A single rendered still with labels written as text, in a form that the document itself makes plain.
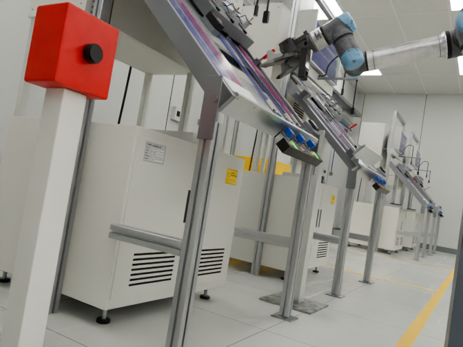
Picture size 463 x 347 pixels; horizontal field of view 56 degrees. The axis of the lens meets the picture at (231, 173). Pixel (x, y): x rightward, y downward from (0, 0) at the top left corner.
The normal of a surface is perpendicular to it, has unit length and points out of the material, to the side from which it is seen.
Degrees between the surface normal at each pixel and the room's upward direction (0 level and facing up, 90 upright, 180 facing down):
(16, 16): 90
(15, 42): 90
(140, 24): 90
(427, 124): 90
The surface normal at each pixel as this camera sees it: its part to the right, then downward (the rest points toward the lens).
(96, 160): -0.50, -0.12
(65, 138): 0.85, 0.11
